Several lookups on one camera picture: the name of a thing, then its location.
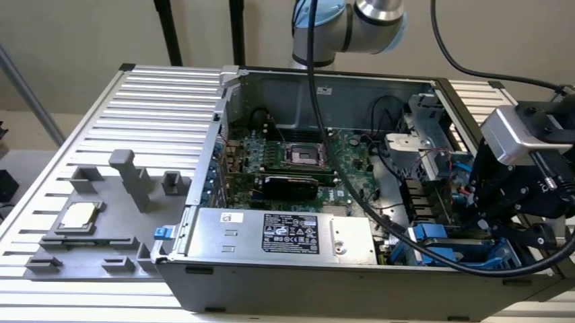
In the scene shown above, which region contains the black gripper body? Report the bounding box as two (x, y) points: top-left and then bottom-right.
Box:
(509, 161), (575, 220)

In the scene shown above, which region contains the blue disk bay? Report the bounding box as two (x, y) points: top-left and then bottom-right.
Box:
(388, 222), (519, 268)

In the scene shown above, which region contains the silver drive cage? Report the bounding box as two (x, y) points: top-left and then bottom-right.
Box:
(384, 93), (472, 182)

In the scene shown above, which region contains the green motherboard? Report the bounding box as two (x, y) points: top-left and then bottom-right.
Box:
(218, 129), (384, 217)

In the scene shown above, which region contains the CPU socket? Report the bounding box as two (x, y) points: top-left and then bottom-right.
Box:
(280, 143), (327, 168)

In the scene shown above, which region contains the black graphics card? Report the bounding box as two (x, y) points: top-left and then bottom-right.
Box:
(257, 174), (320, 203)

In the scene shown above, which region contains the silver power supply unit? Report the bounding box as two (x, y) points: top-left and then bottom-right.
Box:
(182, 207), (379, 267)

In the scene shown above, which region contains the open grey PC case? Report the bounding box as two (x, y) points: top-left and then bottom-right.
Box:
(152, 63), (568, 314)

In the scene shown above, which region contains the grey parts rack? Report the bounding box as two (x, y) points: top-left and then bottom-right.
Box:
(24, 149), (193, 282)

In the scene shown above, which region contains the silver CPU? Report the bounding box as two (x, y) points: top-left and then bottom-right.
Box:
(58, 202), (105, 230)

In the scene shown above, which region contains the grey metal pole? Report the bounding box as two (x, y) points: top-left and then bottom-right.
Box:
(0, 42), (66, 147)

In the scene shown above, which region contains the black box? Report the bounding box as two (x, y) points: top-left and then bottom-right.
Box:
(0, 169), (20, 203)

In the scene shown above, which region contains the black camera cable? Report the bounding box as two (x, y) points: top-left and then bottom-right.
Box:
(528, 149), (575, 200)

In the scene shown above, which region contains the red wire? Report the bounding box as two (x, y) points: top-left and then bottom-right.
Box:
(417, 149), (455, 171)

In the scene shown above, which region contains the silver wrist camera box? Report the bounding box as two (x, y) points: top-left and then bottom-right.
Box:
(479, 105), (575, 166)

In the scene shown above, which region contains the black vented bracket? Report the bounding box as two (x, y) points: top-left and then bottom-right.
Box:
(403, 177), (445, 220)

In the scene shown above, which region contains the black wire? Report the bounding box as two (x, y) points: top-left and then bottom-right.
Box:
(369, 95), (408, 137)

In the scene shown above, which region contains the thin black cable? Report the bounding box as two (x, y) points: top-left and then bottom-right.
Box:
(429, 0), (565, 94)

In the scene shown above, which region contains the thick black cable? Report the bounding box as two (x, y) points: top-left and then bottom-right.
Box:
(307, 0), (568, 277)

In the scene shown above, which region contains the black stand post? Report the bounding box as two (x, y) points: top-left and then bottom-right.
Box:
(152, 0), (184, 67)
(226, 0), (248, 67)

